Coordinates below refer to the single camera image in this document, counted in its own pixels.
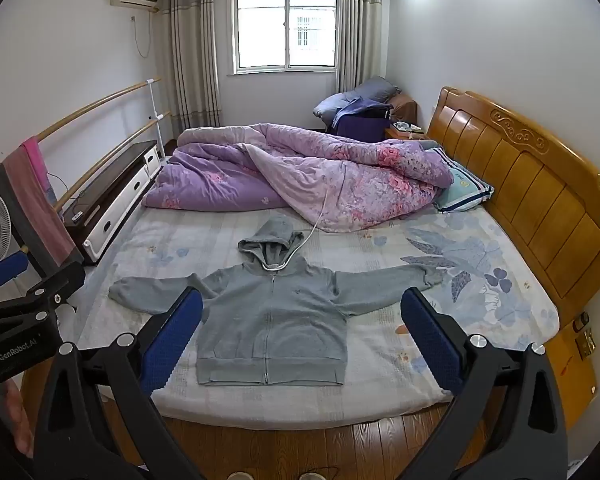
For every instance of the purple floral quilt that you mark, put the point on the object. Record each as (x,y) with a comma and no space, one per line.
(300,170)

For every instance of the wooden ballet barre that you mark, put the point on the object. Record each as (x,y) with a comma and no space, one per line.
(105,98)

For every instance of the white TV cabinet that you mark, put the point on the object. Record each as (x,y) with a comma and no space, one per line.
(120,195)

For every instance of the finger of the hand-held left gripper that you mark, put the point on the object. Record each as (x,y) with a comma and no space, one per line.
(60,282)
(5,269)

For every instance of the grey zip hoodie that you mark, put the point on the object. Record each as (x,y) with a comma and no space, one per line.
(272,320)

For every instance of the wooden headboard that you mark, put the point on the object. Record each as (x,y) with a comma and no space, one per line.
(525,180)

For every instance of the bed with floral sheet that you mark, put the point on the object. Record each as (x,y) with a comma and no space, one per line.
(390,340)

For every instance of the yellow wooden cabinet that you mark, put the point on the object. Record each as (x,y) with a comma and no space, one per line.
(572,375)

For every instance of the blue grey bedding pile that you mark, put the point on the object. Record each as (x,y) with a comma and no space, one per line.
(365,91)

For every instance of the window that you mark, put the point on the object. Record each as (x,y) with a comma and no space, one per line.
(285,25)

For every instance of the person's left hand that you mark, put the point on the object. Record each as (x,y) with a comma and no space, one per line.
(19,420)

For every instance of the pink towel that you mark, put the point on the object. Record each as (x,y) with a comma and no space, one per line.
(35,160)

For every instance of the wooden nightstand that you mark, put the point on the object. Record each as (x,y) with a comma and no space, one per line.
(405,134)

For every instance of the striped blue pillow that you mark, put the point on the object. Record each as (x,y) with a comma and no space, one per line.
(465,192)

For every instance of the purple storage box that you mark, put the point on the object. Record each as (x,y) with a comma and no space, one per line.
(362,122)

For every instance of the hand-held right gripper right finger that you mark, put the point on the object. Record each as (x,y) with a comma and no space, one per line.
(430,340)

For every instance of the grey striped curtain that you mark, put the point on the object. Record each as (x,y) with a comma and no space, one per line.
(192,50)
(357,25)

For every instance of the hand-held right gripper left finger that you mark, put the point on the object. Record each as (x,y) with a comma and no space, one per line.
(172,340)

